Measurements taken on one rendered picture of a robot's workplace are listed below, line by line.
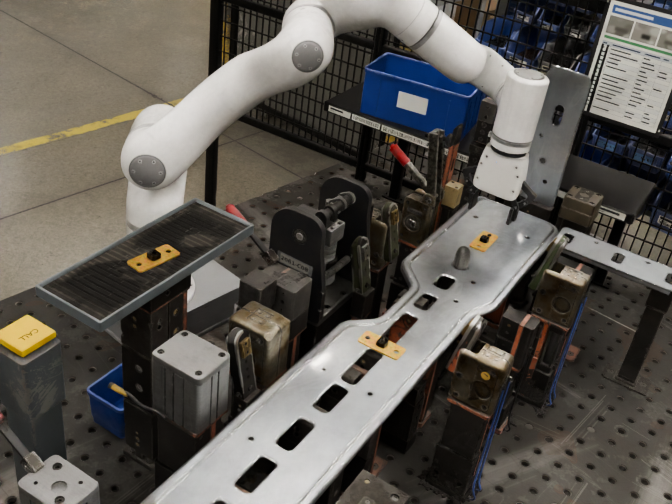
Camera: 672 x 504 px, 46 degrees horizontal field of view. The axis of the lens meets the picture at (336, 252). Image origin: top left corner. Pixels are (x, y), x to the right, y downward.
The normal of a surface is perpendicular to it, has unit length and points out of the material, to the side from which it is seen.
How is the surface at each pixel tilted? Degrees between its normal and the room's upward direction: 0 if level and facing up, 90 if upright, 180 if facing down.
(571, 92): 90
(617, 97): 90
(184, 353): 0
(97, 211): 0
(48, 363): 90
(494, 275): 0
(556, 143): 90
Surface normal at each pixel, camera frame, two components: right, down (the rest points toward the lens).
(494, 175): -0.54, 0.40
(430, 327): 0.11, -0.83
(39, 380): 0.84, 0.38
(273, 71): -0.52, 0.72
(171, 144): 0.33, 0.17
